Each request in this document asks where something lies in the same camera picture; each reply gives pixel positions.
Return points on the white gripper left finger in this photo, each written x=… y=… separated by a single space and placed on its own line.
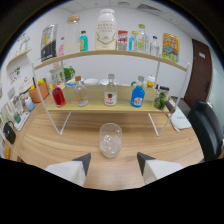
x=71 y=171

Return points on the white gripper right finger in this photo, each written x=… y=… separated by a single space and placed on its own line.
x=156 y=170

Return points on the red liquid bottle white cap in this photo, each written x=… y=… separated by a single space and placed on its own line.
x=59 y=98

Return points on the green small cup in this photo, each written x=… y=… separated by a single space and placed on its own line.
x=17 y=117

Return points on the white cup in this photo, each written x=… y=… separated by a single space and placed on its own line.
x=91 y=81

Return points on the white notebook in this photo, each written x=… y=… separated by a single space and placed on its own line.
x=180 y=120

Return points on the black chair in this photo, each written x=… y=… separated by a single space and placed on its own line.
x=206 y=130

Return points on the black grinder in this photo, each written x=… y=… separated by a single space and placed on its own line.
x=170 y=106

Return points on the white tray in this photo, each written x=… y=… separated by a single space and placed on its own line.
x=22 y=121

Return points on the glass jar with limes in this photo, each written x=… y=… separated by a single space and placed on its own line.
x=160 y=100

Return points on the white wooden two-tier shelf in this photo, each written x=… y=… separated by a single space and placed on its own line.
x=100 y=106

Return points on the black bag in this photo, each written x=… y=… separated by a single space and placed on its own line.
x=9 y=133

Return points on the blue liquid bottle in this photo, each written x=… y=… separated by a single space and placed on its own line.
x=137 y=98

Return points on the orange storage basket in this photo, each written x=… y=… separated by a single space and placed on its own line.
x=40 y=93

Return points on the white bottle red yellow label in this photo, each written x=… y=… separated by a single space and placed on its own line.
x=150 y=82

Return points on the blue printed tub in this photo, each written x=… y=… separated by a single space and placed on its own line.
x=70 y=82

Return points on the green white mug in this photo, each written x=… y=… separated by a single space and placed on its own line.
x=133 y=83

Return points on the green potted plant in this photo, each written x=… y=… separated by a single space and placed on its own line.
x=69 y=72

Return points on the brown door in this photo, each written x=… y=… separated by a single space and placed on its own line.
x=199 y=75

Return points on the clear bottle blue cap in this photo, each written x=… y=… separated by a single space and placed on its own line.
x=154 y=47

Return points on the pink liquid bottle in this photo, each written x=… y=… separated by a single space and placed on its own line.
x=61 y=49

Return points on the yellow snack bag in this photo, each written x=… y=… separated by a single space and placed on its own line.
x=170 y=47

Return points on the glass bottle wooden lid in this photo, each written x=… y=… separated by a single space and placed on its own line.
x=71 y=45

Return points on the teal liquid bottle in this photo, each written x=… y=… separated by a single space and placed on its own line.
x=84 y=42

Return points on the blue gin bottle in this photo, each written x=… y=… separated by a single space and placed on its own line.
x=132 y=42

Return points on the black yellow drink can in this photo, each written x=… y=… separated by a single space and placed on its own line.
x=49 y=43

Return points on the red white box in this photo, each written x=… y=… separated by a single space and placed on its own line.
x=122 y=40

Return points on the large white bottle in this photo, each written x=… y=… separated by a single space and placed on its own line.
x=106 y=31

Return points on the ceiling air vent grille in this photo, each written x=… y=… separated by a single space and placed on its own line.
x=149 y=8

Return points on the square ceiling fixture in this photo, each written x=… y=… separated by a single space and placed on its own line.
x=123 y=3

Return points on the wooden wall shelf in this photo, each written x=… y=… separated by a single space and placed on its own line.
x=18 y=56

